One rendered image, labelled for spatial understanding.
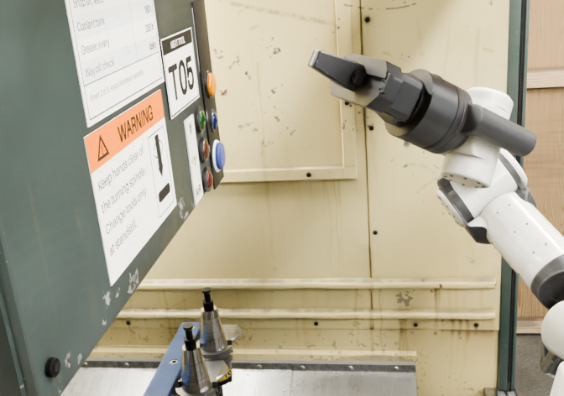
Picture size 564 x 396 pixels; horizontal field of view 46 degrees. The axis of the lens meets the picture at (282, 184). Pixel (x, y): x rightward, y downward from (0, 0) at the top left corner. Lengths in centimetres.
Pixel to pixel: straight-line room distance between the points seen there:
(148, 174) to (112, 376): 132
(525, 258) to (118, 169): 72
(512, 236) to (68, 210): 79
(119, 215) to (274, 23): 98
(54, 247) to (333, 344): 132
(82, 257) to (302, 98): 105
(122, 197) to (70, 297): 10
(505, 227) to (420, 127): 33
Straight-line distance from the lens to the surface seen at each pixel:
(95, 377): 185
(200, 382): 103
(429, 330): 165
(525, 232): 107
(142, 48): 55
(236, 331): 118
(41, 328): 39
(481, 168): 87
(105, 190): 46
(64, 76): 42
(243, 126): 147
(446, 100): 81
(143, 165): 53
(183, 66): 64
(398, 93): 75
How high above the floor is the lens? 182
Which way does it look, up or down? 19 degrees down
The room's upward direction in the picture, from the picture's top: 5 degrees counter-clockwise
